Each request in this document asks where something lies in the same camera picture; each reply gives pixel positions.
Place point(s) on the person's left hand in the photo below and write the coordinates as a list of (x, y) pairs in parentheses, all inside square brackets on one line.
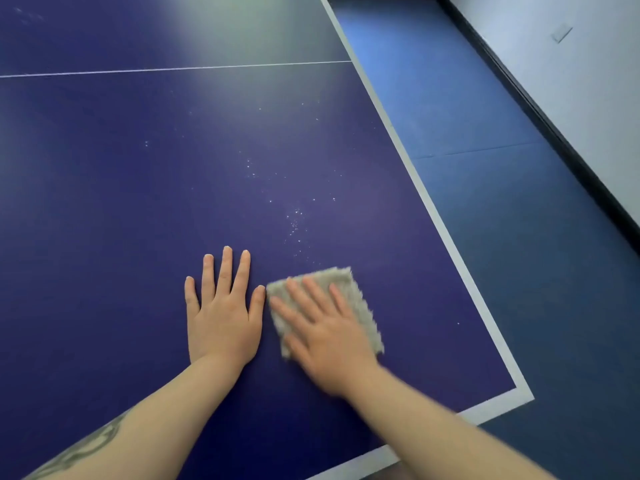
[(225, 324)]

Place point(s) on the grey cleaning cloth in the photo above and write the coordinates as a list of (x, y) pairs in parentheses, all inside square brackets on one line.
[(360, 304)]

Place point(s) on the person's right hand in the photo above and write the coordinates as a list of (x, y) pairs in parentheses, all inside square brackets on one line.
[(332, 344)]

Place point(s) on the person's left forearm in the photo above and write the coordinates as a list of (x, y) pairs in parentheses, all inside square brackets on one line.
[(140, 424)]

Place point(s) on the blue table tennis table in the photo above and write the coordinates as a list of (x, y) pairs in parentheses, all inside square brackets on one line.
[(150, 169)]

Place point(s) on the person's right forearm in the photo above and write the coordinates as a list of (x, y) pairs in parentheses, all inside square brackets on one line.
[(440, 429)]

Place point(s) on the white wall socket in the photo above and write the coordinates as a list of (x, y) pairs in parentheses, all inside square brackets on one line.
[(561, 32)]

